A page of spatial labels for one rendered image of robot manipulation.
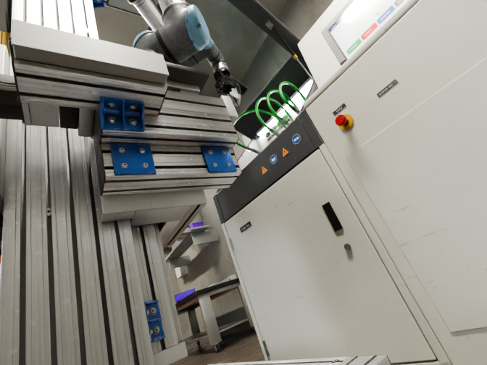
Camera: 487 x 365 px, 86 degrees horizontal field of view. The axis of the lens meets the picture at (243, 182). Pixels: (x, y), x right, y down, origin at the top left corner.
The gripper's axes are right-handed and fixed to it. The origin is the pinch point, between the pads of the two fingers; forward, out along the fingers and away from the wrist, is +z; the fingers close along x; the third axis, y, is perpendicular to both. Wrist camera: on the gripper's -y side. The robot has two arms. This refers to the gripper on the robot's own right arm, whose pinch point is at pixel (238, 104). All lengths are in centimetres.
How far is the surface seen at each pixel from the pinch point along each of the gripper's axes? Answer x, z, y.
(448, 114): 58, 58, -2
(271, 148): 4.1, 29.2, -2.8
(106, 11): -99, -223, 10
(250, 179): -13.5, 33.5, -2.8
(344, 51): 44, 0, -30
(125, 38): -119, -223, -14
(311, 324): -13, 97, -3
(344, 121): 36, 43, 1
